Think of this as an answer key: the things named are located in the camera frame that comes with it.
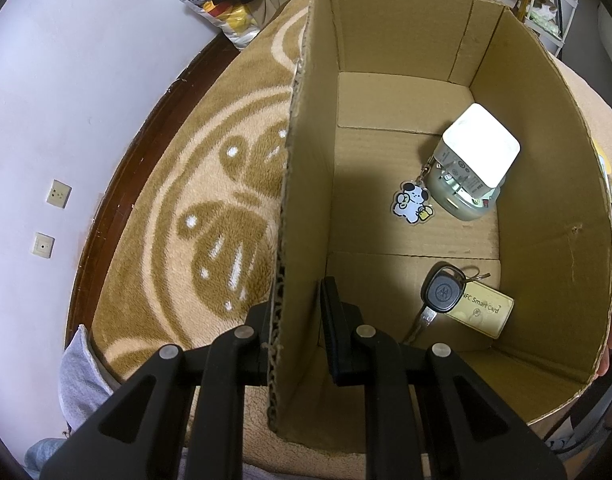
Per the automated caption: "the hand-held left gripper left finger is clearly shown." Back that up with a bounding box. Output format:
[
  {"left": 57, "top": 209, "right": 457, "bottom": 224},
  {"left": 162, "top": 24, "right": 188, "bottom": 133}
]
[{"left": 38, "top": 300, "right": 279, "bottom": 480}]

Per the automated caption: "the beige smart card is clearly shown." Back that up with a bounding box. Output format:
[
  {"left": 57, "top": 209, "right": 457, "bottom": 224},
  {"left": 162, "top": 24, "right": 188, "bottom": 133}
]
[{"left": 445, "top": 279, "right": 515, "bottom": 339}]

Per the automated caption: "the white plug adapter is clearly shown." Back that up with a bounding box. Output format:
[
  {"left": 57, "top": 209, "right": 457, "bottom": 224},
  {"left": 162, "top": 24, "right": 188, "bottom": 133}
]
[{"left": 431, "top": 102, "right": 522, "bottom": 202}]

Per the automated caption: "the grey-green round tin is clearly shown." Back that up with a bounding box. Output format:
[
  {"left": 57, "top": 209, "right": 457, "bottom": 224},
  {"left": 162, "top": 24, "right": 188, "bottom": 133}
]
[{"left": 430, "top": 180, "right": 502, "bottom": 224}]

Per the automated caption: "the dark wooden bed frame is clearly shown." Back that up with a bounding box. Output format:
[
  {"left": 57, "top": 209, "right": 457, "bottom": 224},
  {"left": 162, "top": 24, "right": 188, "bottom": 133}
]
[{"left": 63, "top": 30, "right": 247, "bottom": 346}]

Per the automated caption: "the plastic bag with yellow items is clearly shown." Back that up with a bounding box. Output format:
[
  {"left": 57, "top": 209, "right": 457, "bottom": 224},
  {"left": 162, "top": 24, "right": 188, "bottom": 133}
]
[{"left": 168, "top": 0, "right": 262, "bottom": 51}]

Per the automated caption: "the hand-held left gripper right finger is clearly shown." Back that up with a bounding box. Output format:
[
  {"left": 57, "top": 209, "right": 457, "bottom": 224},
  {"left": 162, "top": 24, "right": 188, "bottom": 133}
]
[{"left": 318, "top": 276, "right": 569, "bottom": 480}]

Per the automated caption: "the cardboard box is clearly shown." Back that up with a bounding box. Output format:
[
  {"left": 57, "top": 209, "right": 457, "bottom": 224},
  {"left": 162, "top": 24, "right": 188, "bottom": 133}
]
[{"left": 267, "top": 0, "right": 612, "bottom": 448}]

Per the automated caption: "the white trolley cart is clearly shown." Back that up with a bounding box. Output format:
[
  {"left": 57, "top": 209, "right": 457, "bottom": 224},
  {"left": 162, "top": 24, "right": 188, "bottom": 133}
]
[{"left": 523, "top": 0, "right": 577, "bottom": 58}]

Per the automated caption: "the grey cloth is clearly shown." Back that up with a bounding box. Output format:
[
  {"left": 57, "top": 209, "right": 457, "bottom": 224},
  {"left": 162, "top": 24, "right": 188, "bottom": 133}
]
[{"left": 61, "top": 325, "right": 122, "bottom": 431}]

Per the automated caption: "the black car key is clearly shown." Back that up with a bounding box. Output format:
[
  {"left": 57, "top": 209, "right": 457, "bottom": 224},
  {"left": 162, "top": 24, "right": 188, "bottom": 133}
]
[{"left": 405, "top": 265, "right": 492, "bottom": 343}]

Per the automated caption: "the wall socket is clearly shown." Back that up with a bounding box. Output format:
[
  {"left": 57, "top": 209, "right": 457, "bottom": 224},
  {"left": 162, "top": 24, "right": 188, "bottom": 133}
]
[
  {"left": 32, "top": 232, "right": 56, "bottom": 259},
  {"left": 46, "top": 179, "right": 73, "bottom": 208}
]

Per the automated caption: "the dog keychain charm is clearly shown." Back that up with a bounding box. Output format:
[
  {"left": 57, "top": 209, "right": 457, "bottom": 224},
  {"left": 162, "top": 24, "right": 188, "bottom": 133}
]
[{"left": 391, "top": 152, "right": 438, "bottom": 224}]

